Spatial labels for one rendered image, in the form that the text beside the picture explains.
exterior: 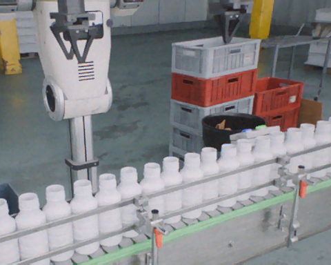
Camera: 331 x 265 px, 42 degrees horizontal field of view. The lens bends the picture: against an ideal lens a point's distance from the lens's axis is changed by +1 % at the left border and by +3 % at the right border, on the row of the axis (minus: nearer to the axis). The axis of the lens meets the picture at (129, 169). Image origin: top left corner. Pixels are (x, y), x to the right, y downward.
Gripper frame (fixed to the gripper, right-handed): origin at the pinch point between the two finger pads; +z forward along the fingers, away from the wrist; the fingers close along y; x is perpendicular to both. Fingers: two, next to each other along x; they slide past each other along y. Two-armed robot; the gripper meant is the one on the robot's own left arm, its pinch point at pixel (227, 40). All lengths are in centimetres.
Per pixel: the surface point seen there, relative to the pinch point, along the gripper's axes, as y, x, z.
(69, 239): -16, 56, 36
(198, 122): 166, -127, 83
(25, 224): -17, 65, 29
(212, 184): -16.5, 16.4, 32.5
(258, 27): 681, -708, 74
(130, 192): -16, 40, 29
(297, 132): -15.9, -13.1, 24.3
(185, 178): -15.6, 24.5, 29.2
